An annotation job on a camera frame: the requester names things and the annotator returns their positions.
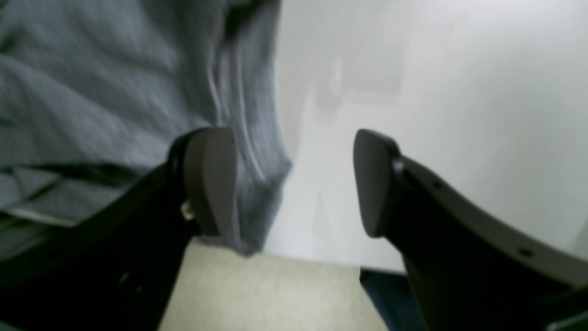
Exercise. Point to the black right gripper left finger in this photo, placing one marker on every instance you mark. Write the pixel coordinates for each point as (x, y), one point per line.
(117, 270)

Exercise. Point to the grey T-shirt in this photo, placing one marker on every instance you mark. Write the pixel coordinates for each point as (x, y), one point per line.
(93, 92)

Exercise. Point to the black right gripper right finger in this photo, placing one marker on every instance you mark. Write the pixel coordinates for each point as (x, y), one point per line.
(468, 270)

